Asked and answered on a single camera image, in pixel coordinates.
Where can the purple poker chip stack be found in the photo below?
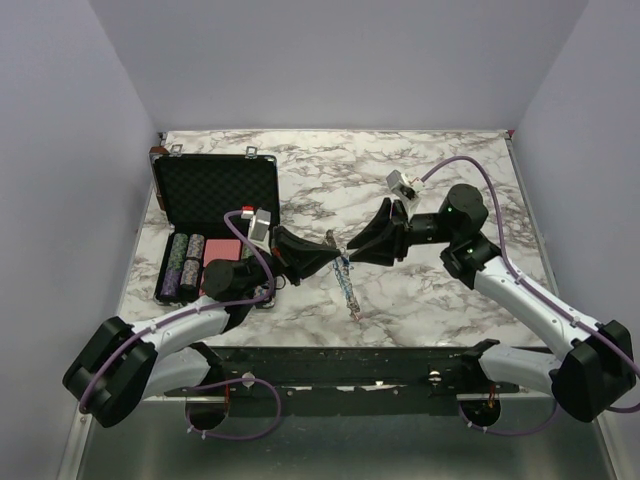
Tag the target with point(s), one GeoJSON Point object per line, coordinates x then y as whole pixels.
{"type": "Point", "coordinates": [180, 262]}

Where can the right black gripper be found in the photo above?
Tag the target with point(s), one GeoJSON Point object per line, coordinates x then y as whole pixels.
{"type": "Point", "coordinates": [384, 249]}

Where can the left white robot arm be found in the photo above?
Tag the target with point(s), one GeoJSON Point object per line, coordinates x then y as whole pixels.
{"type": "Point", "coordinates": [121, 362]}

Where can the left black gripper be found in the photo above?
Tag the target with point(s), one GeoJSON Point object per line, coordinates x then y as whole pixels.
{"type": "Point", "coordinates": [296, 256]}

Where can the grey blue spiral keyring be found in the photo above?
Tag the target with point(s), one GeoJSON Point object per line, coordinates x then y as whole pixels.
{"type": "Point", "coordinates": [342, 274]}

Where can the pink playing card deck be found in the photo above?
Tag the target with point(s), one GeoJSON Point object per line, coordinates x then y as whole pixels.
{"type": "Point", "coordinates": [221, 249]}

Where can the green poker chip stack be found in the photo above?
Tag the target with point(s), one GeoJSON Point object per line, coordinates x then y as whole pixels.
{"type": "Point", "coordinates": [248, 250]}

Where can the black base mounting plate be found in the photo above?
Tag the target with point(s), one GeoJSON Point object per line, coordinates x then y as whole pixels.
{"type": "Point", "coordinates": [335, 381]}

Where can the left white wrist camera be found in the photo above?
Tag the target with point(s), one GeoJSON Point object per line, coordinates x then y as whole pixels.
{"type": "Point", "coordinates": [259, 232]}

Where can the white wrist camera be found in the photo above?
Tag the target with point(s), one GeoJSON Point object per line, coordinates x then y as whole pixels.
{"type": "Point", "coordinates": [259, 232]}
{"type": "Point", "coordinates": [407, 190]}

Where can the black poker chip case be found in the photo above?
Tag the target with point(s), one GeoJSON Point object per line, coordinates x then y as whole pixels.
{"type": "Point", "coordinates": [196, 190]}

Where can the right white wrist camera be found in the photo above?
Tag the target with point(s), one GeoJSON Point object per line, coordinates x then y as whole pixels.
{"type": "Point", "coordinates": [407, 190]}

